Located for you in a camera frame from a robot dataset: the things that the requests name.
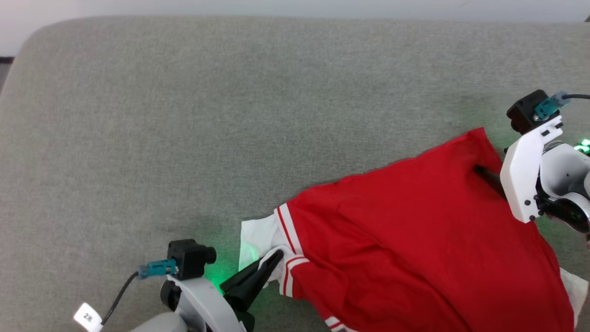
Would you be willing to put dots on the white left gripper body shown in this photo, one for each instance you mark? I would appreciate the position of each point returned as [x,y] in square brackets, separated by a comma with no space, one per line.
[207,304]

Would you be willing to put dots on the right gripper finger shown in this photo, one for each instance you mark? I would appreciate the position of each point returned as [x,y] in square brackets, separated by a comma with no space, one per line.
[489,179]

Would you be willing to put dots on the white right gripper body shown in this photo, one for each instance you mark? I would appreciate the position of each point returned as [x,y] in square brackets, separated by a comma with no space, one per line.
[523,175]

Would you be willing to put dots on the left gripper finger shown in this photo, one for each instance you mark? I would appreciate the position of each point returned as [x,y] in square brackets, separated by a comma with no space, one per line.
[258,283]
[239,275]

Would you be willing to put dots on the red basketball jersey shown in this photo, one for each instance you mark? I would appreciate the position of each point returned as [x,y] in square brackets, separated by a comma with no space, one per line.
[415,240]

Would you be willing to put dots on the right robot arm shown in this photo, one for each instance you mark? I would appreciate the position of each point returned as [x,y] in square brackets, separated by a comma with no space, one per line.
[567,175]

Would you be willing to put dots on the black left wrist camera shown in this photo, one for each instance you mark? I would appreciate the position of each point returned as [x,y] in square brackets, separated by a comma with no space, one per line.
[189,258]

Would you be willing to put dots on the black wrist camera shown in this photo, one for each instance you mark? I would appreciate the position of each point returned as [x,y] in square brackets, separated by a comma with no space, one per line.
[525,110]
[189,258]

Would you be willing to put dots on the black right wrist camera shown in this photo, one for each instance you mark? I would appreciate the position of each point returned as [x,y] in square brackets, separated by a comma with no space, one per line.
[525,110]

